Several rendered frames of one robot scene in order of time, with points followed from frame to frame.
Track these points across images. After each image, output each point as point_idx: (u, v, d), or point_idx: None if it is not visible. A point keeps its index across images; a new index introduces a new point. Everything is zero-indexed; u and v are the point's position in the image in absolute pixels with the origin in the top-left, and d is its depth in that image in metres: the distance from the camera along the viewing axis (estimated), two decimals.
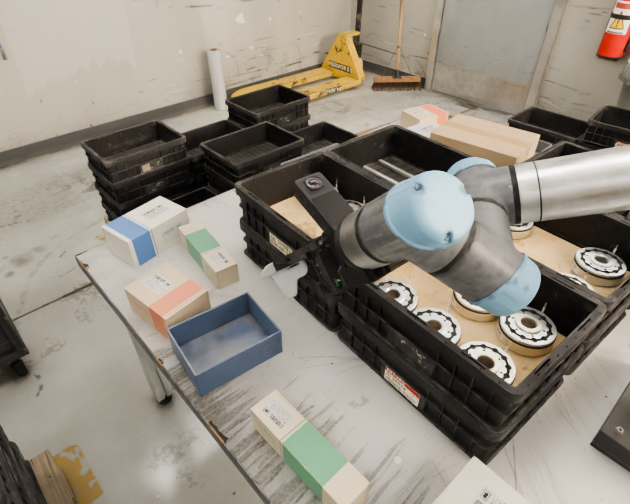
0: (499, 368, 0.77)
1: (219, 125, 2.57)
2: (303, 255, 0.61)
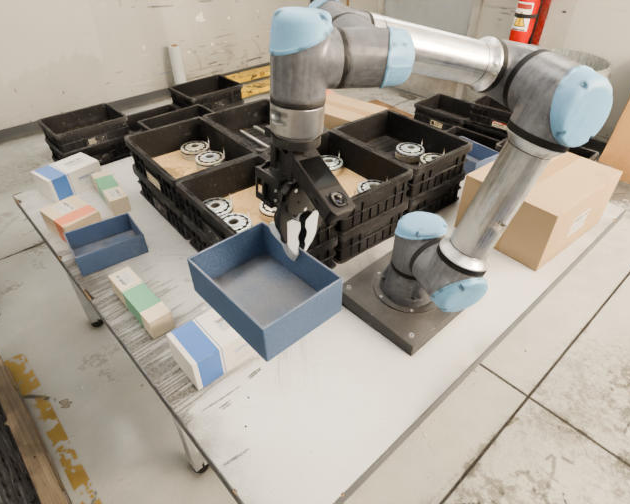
0: None
1: (164, 109, 2.98)
2: None
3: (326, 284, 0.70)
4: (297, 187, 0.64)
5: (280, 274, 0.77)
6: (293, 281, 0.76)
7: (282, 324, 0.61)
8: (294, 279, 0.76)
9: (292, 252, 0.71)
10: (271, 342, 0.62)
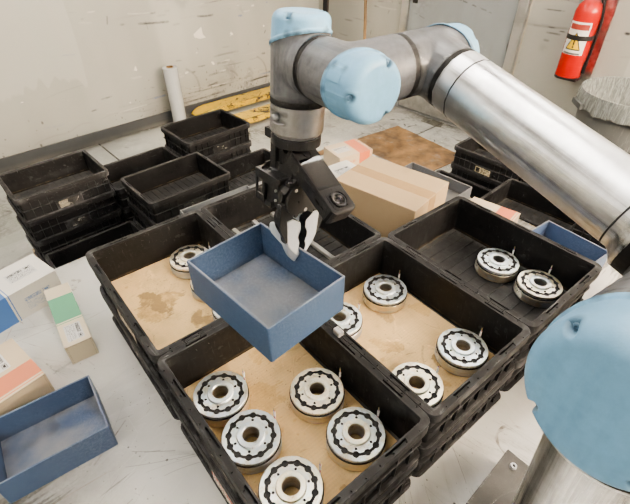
0: (303, 495, 0.69)
1: (156, 152, 2.49)
2: None
3: (328, 283, 0.71)
4: (297, 187, 0.64)
5: (280, 274, 0.77)
6: (293, 281, 0.76)
7: (286, 323, 0.61)
8: (294, 279, 0.76)
9: (292, 252, 0.71)
10: (275, 341, 0.61)
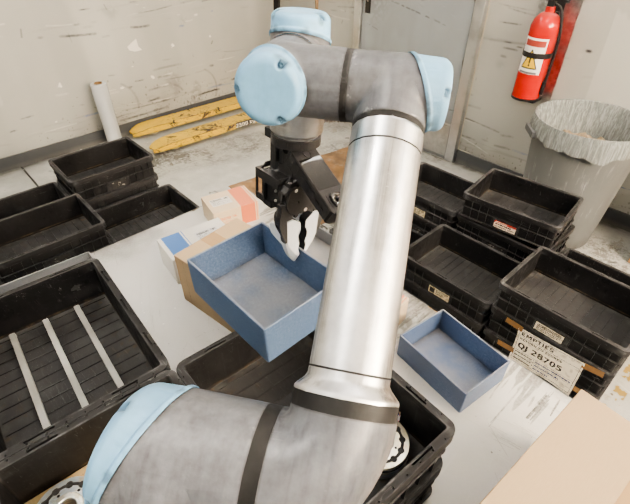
0: None
1: (46, 189, 2.18)
2: None
3: None
4: (297, 187, 0.64)
5: (280, 274, 0.77)
6: (293, 281, 0.76)
7: (283, 324, 0.61)
8: (294, 279, 0.76)
9: (292, 252, 0.71)
10: (272, 342, 0.62)
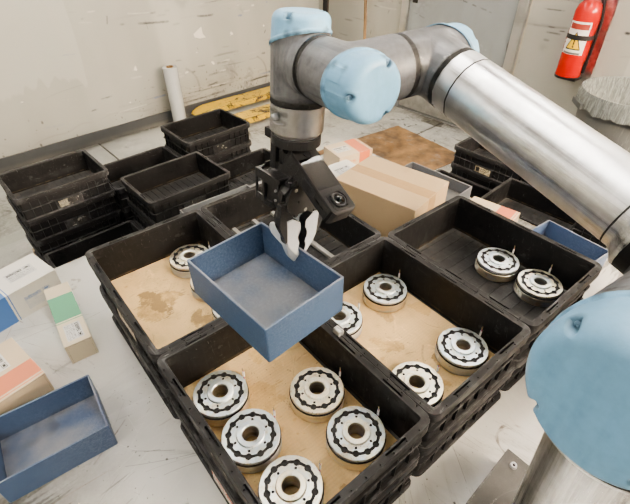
0: (303, 494, 0.69)
1: (156, 152, 2.49)
2: None
3: (327, 284, 0.71)
4: (297, 187, 0.64)
5: (280, 274, 0.77)
6: (293, 281, 0.76)
7: (284, 324, 0.61)
8: (294, 279, 0.76)
9: (292, 252, 0.71)
10: (273, 342, 0.62)
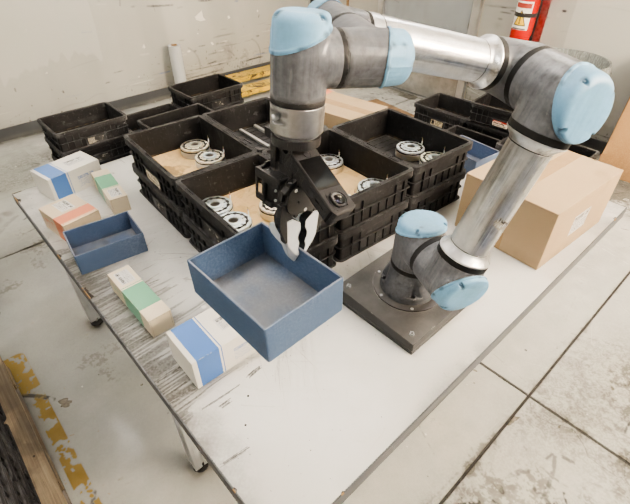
0: None
1: (164, 108, 2.98)
2: None
3: (327, 284, 0.71)
4: (297, 187, 0.64)
5: (280, 274, 0.77)
6: (293, 281, 0.76)
7: (283, 324, 0.61)
8: (294, 279, 0.76)
9: (292, 252, 0.71)
10: (272, 342, 0.62)
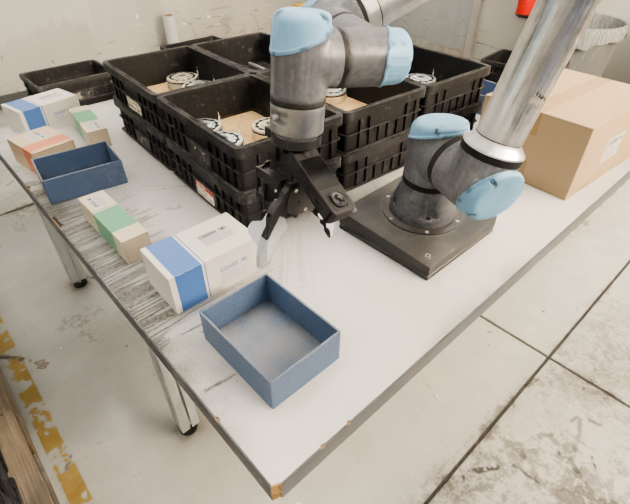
0: None
1: None
2: None
3: (326, 335, 0.78)
4: (297, 187, 0.64)
5: (283, 322, 0.85)
6: (295, 329, 0.83)
7: (286, 376, 0.69)
8: (295, 327, 0.84)
9: (265, 254, 0.67)
10: (276, 392, 0.69)
